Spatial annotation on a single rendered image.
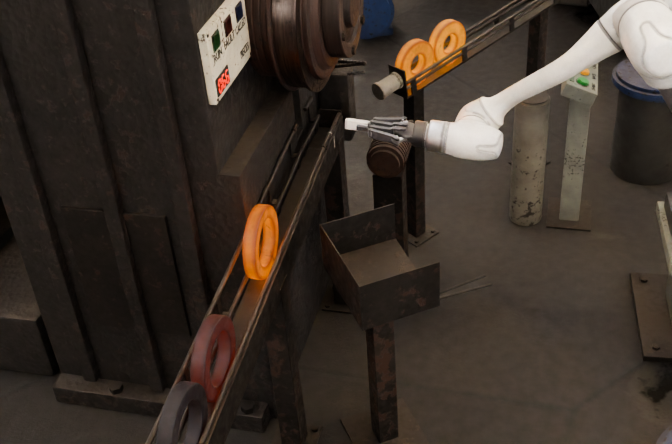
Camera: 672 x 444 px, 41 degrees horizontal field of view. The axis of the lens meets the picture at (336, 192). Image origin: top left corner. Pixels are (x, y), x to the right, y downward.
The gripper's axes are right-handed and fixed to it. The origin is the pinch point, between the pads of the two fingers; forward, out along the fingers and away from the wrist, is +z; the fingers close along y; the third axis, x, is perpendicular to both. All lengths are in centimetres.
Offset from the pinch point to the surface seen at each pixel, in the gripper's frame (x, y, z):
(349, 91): -1.0, 20.0, 7.0
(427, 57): -2, 50, -12
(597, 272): -68, 35, -79
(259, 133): 11.2, -28.7, 19.9
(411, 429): -71, -45, -29
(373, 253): -12.5, -40.4, -13.9
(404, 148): -23.6, 27.4, -10.3
